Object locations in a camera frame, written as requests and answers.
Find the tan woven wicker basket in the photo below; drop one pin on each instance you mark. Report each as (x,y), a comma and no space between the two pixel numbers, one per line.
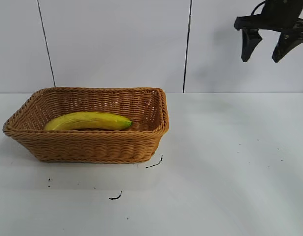
(92,147)

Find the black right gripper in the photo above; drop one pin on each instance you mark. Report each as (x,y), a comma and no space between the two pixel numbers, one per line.
(279,17)

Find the yellow banana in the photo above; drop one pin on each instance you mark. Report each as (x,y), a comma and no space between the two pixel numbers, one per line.
(92,120)

